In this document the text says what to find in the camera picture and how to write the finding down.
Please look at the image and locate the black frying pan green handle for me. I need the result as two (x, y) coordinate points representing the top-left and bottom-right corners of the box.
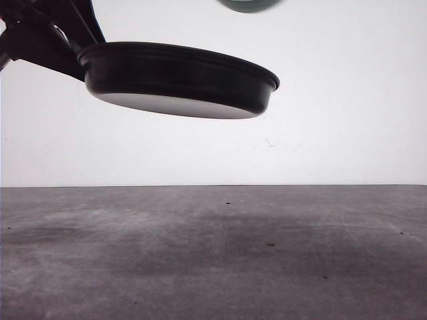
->
(77, 42), (280, 119)

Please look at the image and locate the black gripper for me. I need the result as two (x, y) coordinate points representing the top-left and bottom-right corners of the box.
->
(1, 0), (105, 82)

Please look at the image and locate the teal ceramic bowl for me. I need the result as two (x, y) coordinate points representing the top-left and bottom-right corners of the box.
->
(218, 0), (282, 13)

